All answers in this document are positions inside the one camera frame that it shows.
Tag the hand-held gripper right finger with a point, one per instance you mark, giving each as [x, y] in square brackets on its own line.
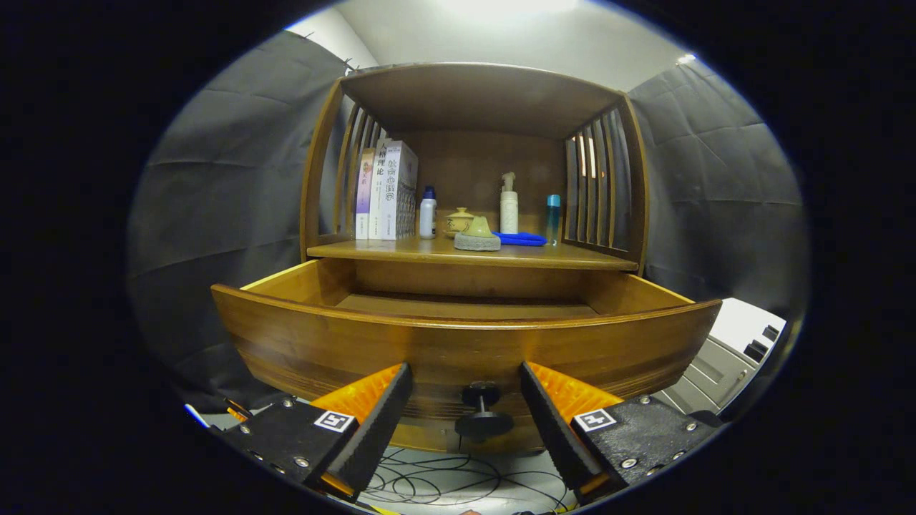
[554, 433]

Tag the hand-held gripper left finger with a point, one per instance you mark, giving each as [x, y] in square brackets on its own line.
[376, 436]

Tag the wooden drawer with black knob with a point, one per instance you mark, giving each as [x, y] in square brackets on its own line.
[358, 343]

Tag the cream scrub brush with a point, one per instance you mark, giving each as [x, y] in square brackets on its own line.
[476, 242]

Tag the wooden countertop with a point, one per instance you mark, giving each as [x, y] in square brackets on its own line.
[401, 250]

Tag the brown wooden cabinet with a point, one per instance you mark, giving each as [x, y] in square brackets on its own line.
[479, 93]

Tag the orange and black tool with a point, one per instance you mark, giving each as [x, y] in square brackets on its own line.
[237, 411]

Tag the white appliance box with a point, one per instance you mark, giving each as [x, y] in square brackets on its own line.
[730, 350]

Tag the blue folded cloth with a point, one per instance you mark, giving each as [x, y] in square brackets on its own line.
[522, 239]

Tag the slim blue bottle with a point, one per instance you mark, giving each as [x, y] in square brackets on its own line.
[553, 218]

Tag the white bottle with blue cap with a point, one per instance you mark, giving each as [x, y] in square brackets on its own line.
[428, 214]

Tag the white pump bottle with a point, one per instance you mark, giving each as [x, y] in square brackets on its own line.
[509, 207]

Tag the yellow lidded teacup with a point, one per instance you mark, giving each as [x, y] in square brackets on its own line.
[456, 220]

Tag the purple book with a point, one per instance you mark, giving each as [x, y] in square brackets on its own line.
[363, 197]

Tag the white patterned thick book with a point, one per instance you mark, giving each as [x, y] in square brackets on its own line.
[399, 193]

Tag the black backdrop cloth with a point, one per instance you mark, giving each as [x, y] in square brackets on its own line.
[215, 214]

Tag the small ceiling light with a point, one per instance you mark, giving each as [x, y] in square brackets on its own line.
[687, 59]

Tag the large ceiling light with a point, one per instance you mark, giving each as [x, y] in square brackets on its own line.
[508, 6]

